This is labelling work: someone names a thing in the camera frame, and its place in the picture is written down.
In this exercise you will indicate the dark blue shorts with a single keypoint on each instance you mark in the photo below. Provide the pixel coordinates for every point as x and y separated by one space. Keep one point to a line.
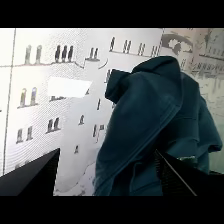
146 120

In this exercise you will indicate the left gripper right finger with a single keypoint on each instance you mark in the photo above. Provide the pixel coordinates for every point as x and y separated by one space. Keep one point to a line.
186 181

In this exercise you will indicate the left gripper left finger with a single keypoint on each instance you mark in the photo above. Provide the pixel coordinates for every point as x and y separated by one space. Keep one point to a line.
31 178

